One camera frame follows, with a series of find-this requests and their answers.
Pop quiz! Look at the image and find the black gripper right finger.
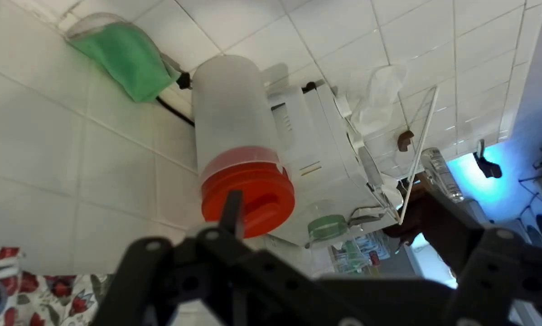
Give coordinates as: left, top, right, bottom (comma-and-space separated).
417, 188, 542, 326

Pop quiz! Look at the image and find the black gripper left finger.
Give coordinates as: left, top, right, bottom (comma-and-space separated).
90, 188, 344, 326

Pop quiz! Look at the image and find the green round lid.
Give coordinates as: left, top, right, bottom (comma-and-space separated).
304, 214, 349, 244

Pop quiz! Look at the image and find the clear plastic jug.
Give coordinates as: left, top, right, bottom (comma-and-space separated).
190, 53, 284, 183

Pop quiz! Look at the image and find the clear acrylic panel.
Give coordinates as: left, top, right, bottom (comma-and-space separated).
395, 83, 440, 226

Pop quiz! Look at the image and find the black power plug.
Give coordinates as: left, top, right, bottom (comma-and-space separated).
154, 71, 197, 129

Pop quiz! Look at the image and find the clear plastic bag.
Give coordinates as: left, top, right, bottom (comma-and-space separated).
366, 62, 407, 116

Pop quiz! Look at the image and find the green sponge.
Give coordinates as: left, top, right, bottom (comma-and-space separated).
63, 13, 175, 105

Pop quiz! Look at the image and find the floral curtain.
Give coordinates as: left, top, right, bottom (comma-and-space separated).
0, 244, 112, 326

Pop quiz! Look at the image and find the black camera on stand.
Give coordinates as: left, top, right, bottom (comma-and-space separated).
471, 139, 504, 181

